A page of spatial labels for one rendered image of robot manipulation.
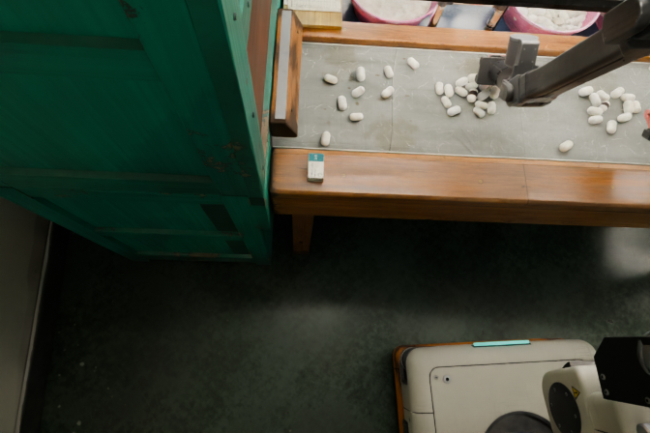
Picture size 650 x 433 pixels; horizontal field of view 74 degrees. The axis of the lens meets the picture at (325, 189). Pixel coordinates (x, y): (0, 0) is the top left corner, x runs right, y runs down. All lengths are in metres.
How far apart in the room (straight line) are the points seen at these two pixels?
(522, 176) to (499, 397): 0.72
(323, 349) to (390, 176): 0.86
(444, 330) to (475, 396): 0.34
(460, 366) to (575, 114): 0.79
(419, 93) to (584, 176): 0.43
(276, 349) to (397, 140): 0.93
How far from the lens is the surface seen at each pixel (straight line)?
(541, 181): 1.12
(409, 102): 1.12
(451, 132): 1.11
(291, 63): 1.00
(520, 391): 1.55
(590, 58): 0.77
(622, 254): 2.15
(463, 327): 1.78
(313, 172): 0.95
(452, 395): 1.47
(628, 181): 1.24
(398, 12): 1.29
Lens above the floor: 1.67
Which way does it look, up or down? 70 degrees down
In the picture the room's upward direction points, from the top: 11 degrees clockwise
